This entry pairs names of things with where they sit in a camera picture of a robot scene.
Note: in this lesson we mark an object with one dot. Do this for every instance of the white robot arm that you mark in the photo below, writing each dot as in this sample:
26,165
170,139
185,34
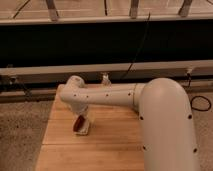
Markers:
165,116

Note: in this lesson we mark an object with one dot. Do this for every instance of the small white clamp fixture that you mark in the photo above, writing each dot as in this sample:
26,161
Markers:
105,79

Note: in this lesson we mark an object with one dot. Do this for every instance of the grey metal rail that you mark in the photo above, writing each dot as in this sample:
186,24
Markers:
140,70

